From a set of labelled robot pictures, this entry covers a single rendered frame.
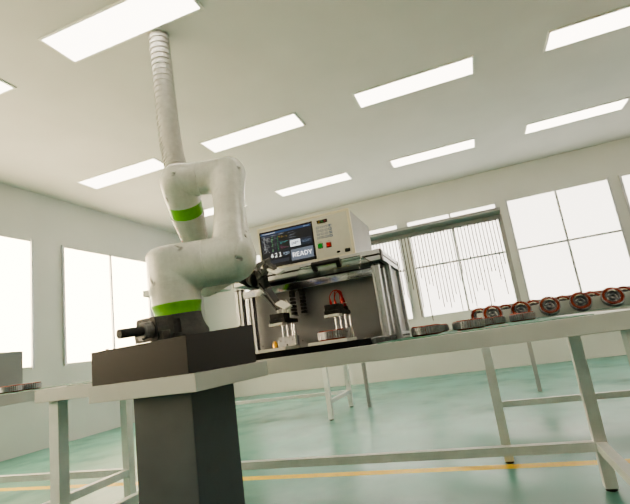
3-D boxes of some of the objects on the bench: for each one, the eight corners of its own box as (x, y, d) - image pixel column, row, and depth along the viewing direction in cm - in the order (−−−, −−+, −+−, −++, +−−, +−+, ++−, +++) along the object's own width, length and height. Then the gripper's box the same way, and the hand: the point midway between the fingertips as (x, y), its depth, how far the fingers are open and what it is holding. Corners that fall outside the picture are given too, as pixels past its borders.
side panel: (402, 338, 188) (389, 263, 195) (395, 339, 189) (382, 265, 195) (411, 336, 214) (399, 270, 220) (405, 337, 215) (393, 271, 221)
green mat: (594, 314, 123) (594, 313, 123) (377, 344, 141) (377, 343, 141) (546, 317, 210) (546, 317, 210) (415, 335, 229) (415, 335, 229)
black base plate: (372, 344, 144) (371, 337, 144) (202, 367, 164) (201, 361, 164) (397, 339, 188) (396, 334, 188) (260, 358, 207) (259, 353, 208)
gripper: (252, 308, 173) (283, 326, 157) (237, 249, 164) (268, 261, 147) (268, 300, 177) (300, 317, 161) (254, 242, 168) (286, 253, 151)
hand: (283, 289), depth 155 cm, fingers open, 13 cm apart
